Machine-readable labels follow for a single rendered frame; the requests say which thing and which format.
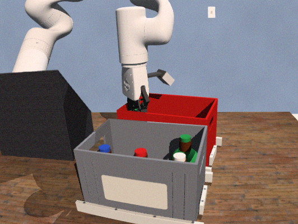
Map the red bottle with pink label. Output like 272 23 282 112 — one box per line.
134 148 148 157

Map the red crate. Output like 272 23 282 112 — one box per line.
117 93 218 167

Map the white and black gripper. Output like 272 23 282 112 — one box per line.
122 62 150 113

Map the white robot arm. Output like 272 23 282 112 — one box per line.
12 0 175 86

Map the grey plastic crate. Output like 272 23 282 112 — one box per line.
73 119 208 221

